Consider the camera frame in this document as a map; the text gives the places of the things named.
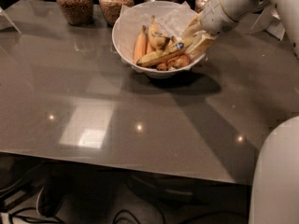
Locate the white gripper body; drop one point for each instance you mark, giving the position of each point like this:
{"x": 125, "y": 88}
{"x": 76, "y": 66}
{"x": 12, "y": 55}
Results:
{"x": 214, "y": 17}

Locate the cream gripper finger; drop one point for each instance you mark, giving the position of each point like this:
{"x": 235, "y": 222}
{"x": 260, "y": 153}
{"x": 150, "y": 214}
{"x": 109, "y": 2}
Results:
{"x": 201, "y": 43}
{"x": 193, "y": 27}

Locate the long yellow banana with sticker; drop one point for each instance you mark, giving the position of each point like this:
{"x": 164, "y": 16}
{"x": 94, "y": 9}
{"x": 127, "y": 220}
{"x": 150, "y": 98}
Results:
{"x": 162, "y": 55}

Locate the white bowl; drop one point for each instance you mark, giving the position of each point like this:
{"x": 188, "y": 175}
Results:
{"x": 127, "y": 56}

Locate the curved spotted yellow banana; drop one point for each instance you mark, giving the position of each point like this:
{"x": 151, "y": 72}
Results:
{"x": 156, "y": 38}

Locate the orange banana left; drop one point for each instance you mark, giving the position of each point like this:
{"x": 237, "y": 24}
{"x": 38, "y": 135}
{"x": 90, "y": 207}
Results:
{"x": 140, "y": 44}

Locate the white paper liner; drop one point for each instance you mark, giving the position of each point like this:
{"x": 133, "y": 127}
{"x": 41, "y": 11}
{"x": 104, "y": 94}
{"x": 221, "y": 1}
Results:
{"x": 171, "y": 17}

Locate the small orange bananas at bottom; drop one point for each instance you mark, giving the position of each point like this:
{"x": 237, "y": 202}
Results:
{"x": 174, "y": 63}

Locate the white paper sheet right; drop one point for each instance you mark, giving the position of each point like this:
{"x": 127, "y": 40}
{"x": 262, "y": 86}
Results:
{"x": 269, "y": 21}

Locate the glass jar of grains left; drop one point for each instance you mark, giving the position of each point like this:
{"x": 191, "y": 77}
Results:
{"x": 77, "y": 12}

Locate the white paper corner left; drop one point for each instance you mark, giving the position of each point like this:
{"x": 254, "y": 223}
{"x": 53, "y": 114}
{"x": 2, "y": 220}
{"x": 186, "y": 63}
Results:
{"x": 7, "y": 22}

